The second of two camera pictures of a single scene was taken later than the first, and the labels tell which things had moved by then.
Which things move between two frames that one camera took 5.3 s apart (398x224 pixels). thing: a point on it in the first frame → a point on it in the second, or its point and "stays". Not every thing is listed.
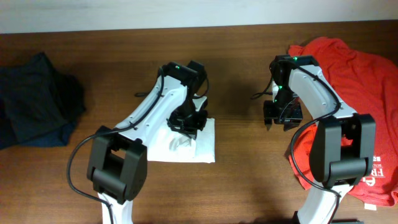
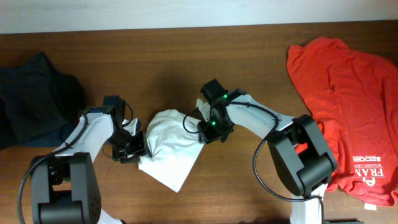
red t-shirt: x=368 y=85 stays
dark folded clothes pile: x=40 y=104 stays
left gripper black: x=185 y=123 → x=137 y=149
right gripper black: x=283 y=112 → x=208 y=134
